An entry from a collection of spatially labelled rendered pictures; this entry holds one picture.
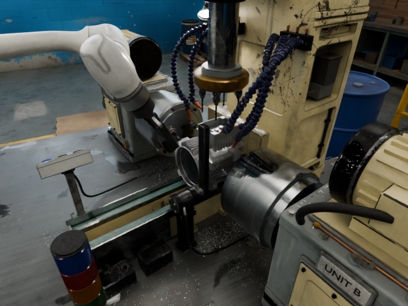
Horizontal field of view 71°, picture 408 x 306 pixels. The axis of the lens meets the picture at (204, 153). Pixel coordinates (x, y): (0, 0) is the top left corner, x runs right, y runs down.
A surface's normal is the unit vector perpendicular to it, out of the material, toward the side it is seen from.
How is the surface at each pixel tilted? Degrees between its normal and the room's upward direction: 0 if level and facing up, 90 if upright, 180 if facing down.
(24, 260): 0
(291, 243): 89
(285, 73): 90
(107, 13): 90
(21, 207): 0
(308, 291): 90
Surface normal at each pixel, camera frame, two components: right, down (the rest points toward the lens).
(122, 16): 0.43, 0.49
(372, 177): -0.74, -0.03
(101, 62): 0.22, 0.57
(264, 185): -0.47, -0.50
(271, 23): -0.81, 0.32
